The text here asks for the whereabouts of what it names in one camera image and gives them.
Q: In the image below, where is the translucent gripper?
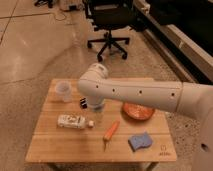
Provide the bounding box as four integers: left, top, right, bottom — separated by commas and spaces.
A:
92, 103, 105, 124

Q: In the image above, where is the white labelled plastic bottle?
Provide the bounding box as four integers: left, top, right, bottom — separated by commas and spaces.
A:
57, 115, 95, 129

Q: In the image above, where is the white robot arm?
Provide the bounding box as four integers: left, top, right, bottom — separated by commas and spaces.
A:
78, 63, 213, 171

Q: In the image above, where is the orange toy carrot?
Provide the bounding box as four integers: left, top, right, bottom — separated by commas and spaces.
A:
103, 121, 120, 146

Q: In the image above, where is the clear plastic cup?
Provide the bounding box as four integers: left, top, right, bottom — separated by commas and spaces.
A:
55, 81, 71, 102

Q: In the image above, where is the wooden folding table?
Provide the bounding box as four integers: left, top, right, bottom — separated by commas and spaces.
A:
26, 79, 177, 163

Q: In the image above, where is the orange bowl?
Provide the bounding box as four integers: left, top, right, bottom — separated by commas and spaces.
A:
122, 103, 155, 121

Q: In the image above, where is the blue sponge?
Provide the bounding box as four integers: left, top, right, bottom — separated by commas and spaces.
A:
128, 132, 153, 151

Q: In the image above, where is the black office chair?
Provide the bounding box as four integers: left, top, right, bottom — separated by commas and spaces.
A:
82, 0, 135, 62

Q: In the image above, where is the floor cables and power strip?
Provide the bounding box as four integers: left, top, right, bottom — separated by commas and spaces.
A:
33, 0, 84, 22

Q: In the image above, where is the long bench along wall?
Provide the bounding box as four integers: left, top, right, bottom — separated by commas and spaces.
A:
133, 0, 213, 82

